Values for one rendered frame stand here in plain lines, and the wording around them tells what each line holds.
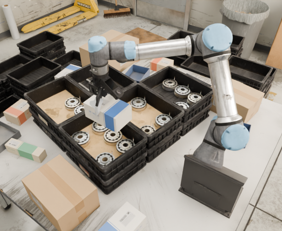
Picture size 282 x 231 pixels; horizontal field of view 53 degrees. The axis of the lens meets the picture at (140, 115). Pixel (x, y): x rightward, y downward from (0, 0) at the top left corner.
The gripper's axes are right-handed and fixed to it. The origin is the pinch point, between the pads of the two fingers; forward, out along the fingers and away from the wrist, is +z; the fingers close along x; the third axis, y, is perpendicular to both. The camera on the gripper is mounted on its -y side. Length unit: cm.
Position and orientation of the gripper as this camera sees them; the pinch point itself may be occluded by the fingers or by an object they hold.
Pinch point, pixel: (107, 108)
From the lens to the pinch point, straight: 136.1
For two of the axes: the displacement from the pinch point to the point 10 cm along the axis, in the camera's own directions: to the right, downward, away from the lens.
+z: 0.0, 7.5, 6.7
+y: -8.1, -3.9, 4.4
